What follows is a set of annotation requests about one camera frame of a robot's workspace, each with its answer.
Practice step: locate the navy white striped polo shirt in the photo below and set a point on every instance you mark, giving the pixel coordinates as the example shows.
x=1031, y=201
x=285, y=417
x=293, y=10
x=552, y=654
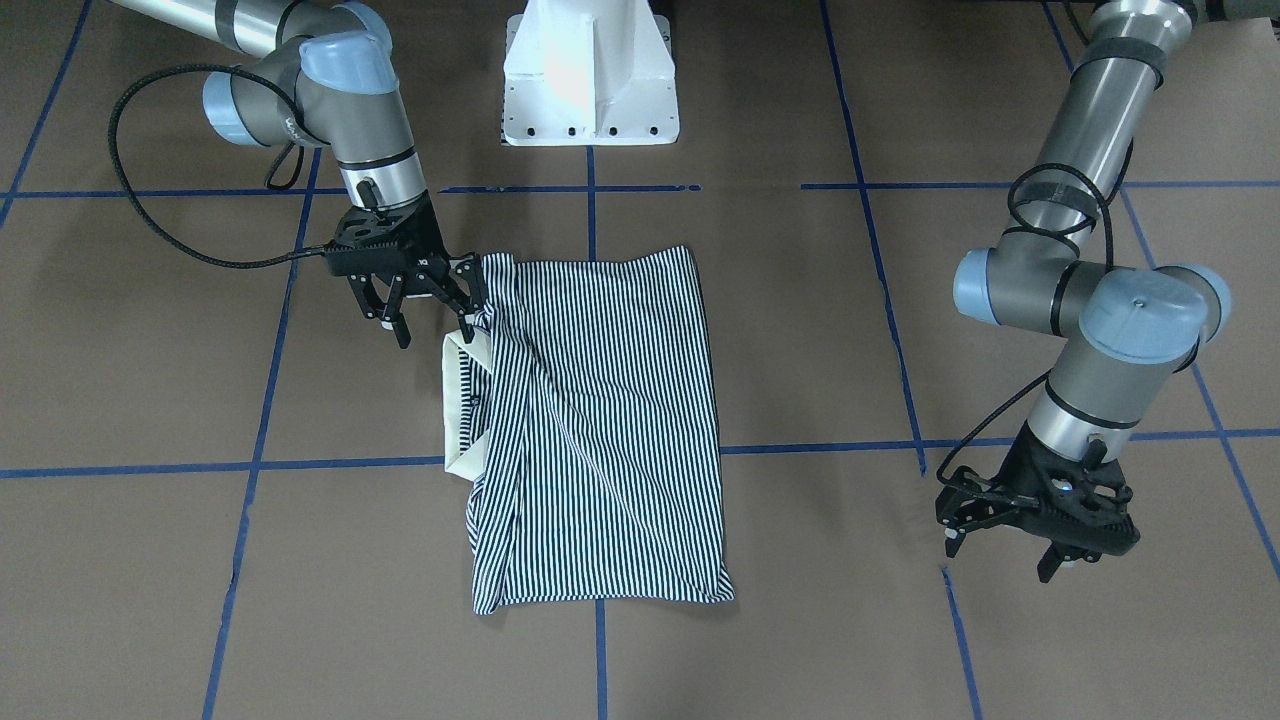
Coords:
x=580, y=406

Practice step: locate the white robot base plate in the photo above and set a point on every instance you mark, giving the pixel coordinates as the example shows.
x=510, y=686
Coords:
x=590, y=73

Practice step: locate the brown paper table cover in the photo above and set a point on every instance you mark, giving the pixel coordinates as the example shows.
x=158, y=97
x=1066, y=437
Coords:
x=223, y=492

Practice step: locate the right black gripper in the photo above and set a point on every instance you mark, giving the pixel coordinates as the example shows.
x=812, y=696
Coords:
x=428, y=245

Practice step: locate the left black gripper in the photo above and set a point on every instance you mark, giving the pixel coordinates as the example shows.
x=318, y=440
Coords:
x=1012, y=474

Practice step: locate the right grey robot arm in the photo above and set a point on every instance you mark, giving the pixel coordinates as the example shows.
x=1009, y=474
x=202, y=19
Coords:
x=322, y=77

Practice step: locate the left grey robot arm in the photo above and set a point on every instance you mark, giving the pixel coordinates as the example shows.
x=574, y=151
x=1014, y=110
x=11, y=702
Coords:
x=1126, y=330

